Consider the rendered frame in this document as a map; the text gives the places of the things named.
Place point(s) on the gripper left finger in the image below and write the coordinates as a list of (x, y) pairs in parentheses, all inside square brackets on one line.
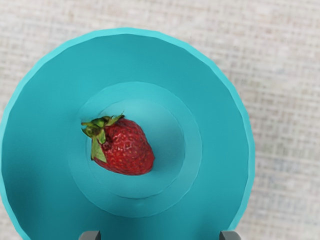
[(89, 235)]

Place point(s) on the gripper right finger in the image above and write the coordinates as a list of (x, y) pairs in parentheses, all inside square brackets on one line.
[(230, 235)]

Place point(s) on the red strawberry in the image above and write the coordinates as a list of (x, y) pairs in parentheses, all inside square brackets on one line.
[(127, 147)]

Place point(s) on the teal round plate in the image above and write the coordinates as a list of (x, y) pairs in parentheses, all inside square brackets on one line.
[(175, 75)]

